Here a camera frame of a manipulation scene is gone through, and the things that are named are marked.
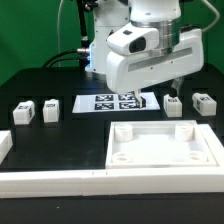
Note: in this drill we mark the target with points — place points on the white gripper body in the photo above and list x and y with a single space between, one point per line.
136 71

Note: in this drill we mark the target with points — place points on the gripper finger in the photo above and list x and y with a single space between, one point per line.
176 86
141 102

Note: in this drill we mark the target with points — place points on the white square tabletop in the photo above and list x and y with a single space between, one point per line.
157 144

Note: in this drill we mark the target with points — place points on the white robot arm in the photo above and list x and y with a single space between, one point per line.
112 15

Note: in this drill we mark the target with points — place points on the white sheet with tags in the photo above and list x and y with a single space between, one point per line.
113 102

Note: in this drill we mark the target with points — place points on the white left obstacle block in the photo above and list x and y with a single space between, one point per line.
5 143

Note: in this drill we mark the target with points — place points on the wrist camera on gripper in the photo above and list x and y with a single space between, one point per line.
130 40

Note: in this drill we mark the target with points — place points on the white front obstacle wall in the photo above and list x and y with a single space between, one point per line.
111 182

